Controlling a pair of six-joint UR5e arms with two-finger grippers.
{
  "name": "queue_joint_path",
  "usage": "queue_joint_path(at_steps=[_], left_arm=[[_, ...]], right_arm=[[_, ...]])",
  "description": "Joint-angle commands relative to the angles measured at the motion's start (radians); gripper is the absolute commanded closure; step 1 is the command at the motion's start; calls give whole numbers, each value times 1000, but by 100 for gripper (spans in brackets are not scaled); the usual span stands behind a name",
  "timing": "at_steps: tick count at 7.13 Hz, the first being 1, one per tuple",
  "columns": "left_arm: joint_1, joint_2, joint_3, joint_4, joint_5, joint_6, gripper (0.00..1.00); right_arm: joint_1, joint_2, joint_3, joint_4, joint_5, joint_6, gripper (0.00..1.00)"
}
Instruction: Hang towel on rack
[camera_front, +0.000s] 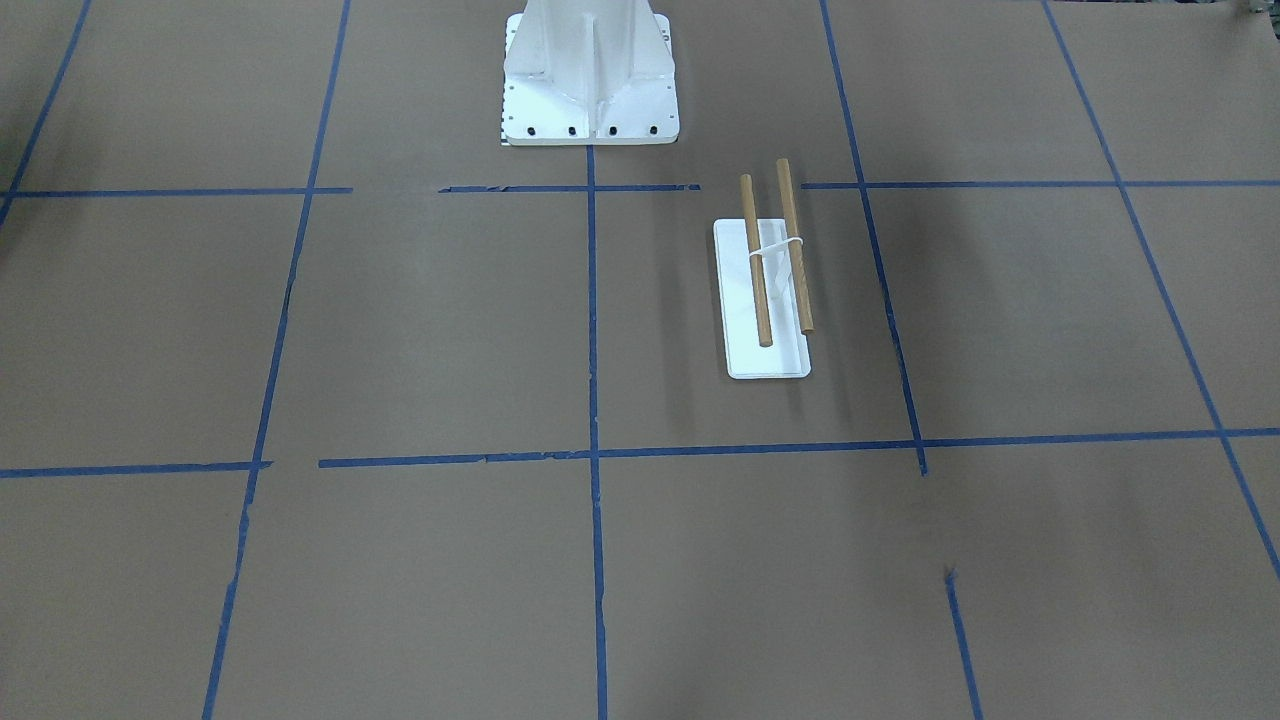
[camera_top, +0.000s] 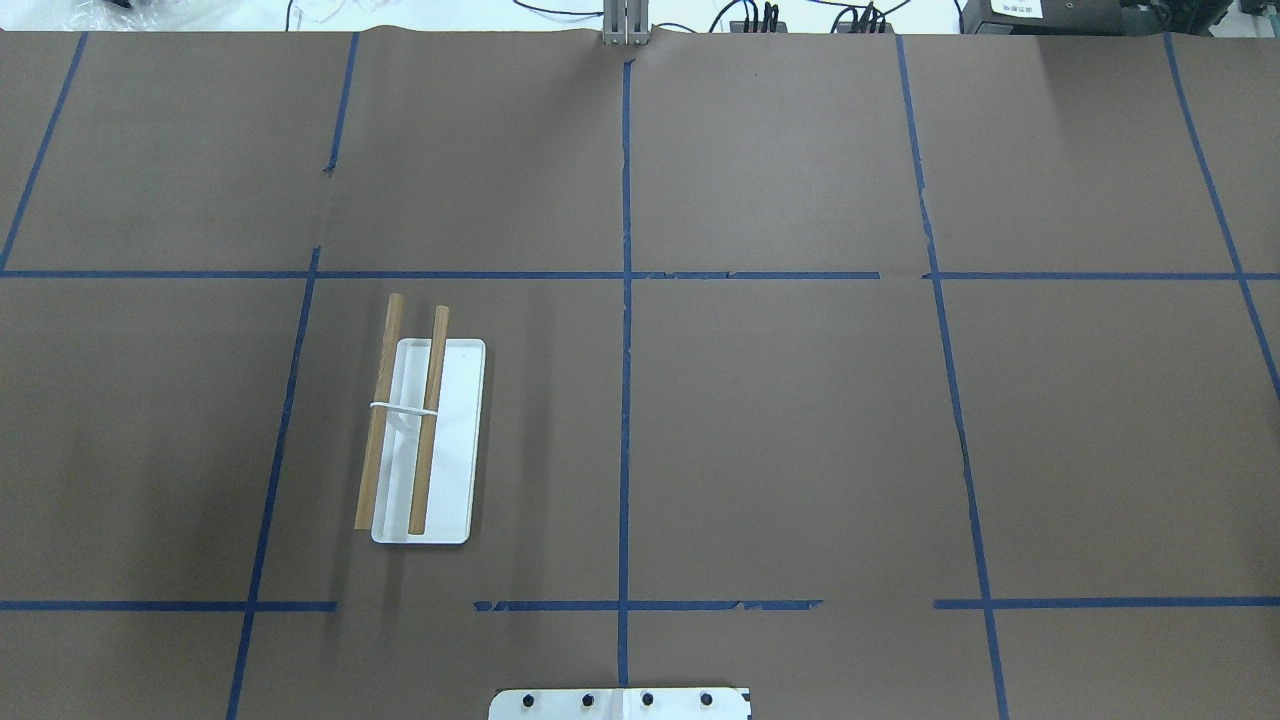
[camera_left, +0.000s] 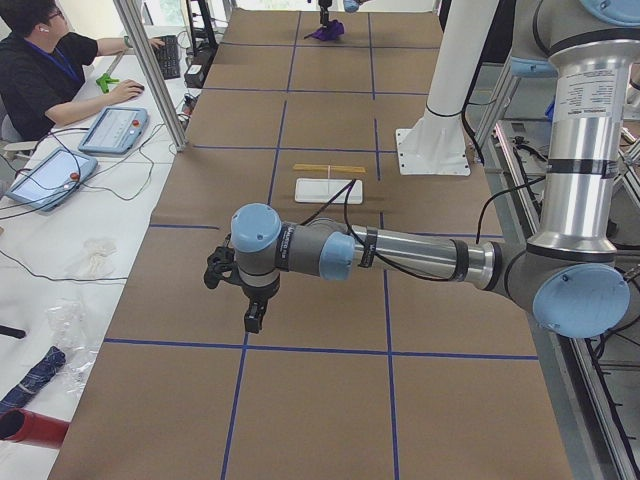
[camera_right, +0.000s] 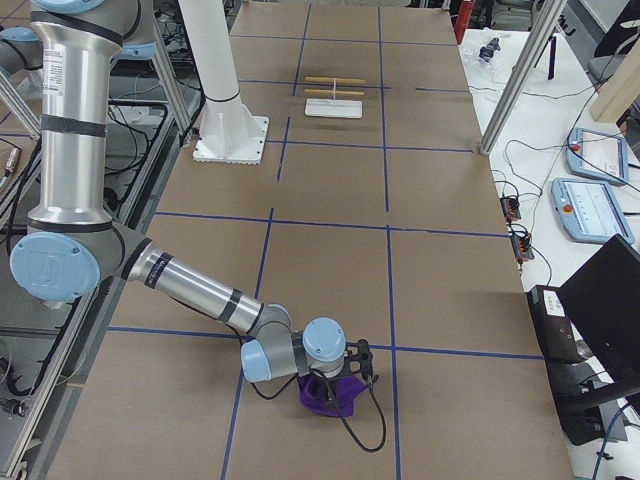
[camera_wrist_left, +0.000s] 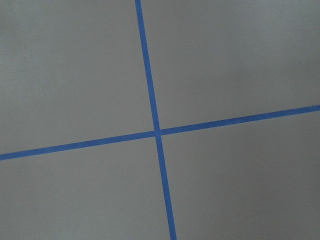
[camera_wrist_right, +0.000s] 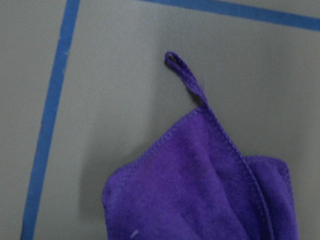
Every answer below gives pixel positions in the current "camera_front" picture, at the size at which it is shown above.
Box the near wooden rack rod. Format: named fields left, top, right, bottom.
left=739, top=173, right=773, bottom=348

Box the white pedestal column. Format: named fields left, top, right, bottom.
left=500, top=1, right=681, bottom=147

